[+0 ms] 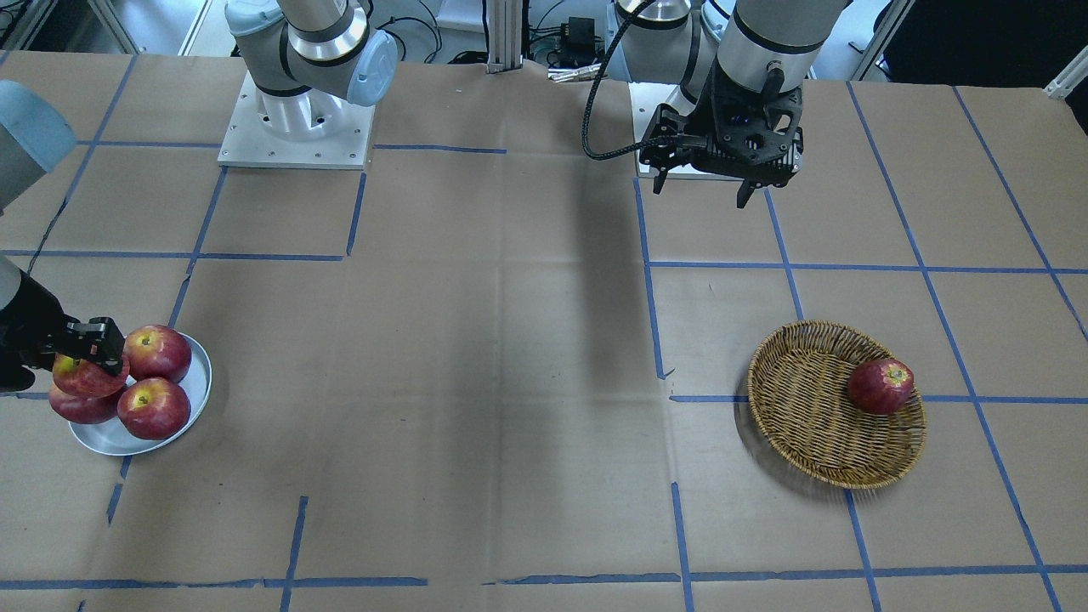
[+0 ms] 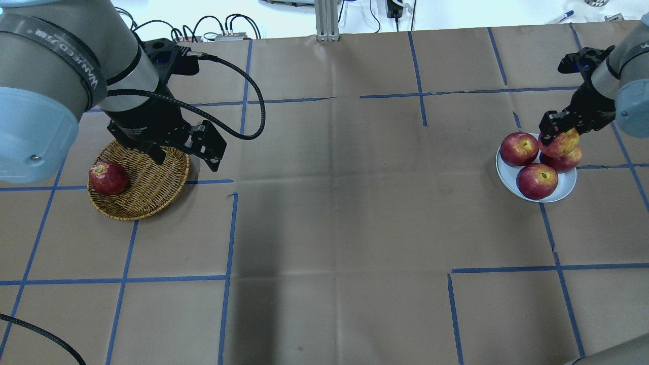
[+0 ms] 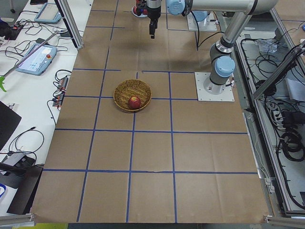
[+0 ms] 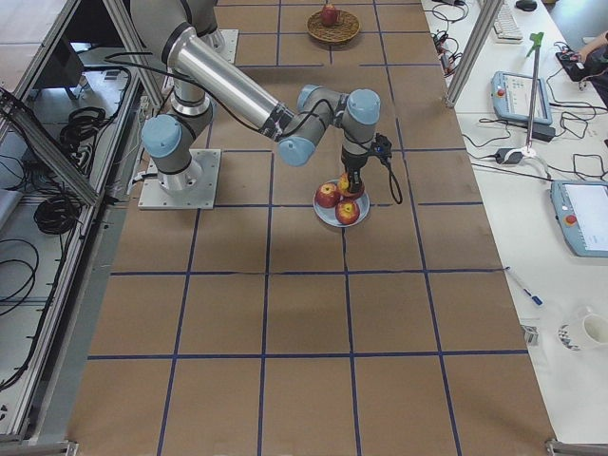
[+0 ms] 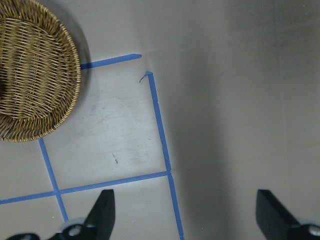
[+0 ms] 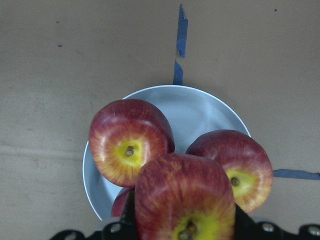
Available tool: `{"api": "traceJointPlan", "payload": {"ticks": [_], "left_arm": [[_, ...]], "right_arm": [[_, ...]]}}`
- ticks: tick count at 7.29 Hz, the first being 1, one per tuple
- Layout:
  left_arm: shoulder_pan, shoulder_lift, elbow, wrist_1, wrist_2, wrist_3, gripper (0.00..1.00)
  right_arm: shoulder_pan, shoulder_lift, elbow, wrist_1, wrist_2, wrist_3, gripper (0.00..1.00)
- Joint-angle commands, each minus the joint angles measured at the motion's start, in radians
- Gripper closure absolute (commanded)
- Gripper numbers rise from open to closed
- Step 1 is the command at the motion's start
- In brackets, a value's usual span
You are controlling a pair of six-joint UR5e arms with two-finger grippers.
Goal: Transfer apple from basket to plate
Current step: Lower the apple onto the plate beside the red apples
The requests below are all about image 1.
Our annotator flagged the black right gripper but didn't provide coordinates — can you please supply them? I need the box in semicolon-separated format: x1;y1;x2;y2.
1;268;125;393

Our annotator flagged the silver metal plate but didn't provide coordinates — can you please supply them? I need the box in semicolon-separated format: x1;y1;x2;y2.
67;333;213;456

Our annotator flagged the aluminium frame post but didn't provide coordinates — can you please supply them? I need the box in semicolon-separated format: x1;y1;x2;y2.
481;1;528;75

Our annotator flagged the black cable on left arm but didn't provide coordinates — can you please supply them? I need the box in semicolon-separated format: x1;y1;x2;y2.
581;0;660;162

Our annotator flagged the dark red apple in basket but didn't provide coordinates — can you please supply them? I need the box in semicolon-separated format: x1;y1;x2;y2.
846;358;915;416

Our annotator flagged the round wicker basket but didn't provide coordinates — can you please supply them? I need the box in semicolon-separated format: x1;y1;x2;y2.
746;319;928;490

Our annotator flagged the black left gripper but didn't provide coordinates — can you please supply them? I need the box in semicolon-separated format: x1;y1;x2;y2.
638;65;803;209

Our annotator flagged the red apple on plate front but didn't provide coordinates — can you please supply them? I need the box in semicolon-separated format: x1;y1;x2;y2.
118;378;191;440

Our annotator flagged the red yellow apple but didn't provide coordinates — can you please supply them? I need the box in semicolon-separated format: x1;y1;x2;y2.
52;354;131;397

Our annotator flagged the red apple on plate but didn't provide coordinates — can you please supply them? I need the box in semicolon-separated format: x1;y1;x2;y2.
48;384;126;425
118;378;191;440
123;325;193;383

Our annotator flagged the red apple on plate rear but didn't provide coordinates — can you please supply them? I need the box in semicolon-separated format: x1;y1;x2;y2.
123;325;193;383

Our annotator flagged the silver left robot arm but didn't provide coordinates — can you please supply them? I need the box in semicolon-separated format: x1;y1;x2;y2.
602;1;846;207

